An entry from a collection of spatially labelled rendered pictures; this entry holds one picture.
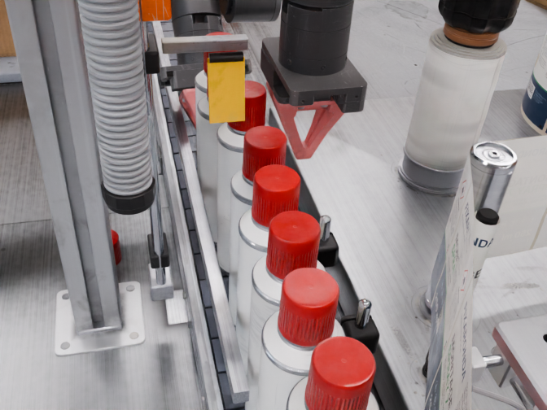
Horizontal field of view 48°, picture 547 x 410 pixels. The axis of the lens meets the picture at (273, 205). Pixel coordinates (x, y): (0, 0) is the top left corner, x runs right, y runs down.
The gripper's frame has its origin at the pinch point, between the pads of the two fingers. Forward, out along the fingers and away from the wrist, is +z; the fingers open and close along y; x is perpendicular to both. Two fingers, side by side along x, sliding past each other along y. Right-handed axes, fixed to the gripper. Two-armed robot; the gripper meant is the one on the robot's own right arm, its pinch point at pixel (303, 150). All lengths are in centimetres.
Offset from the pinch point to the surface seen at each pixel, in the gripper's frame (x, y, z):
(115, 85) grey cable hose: 16.3, -14.0, -15.4
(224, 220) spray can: 7.8, -1.2, 6.4
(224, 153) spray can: 7.8, -1.2, -1.4
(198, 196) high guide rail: 9.8, 1.7, 5.3
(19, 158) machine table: 30.5, 31.1, 18.2
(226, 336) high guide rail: 10.4, -15.8, 5.5
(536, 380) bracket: 2.1, -34.8, -12.5
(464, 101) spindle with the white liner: -20.8, 7.2, 0.6
